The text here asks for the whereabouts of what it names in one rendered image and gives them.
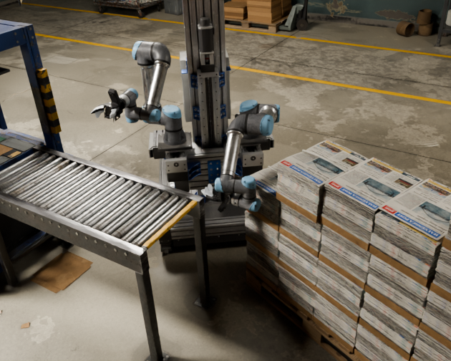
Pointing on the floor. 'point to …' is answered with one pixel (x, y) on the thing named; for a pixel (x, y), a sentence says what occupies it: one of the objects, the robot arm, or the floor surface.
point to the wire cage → (127, 4)
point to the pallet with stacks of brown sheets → (258, 13)
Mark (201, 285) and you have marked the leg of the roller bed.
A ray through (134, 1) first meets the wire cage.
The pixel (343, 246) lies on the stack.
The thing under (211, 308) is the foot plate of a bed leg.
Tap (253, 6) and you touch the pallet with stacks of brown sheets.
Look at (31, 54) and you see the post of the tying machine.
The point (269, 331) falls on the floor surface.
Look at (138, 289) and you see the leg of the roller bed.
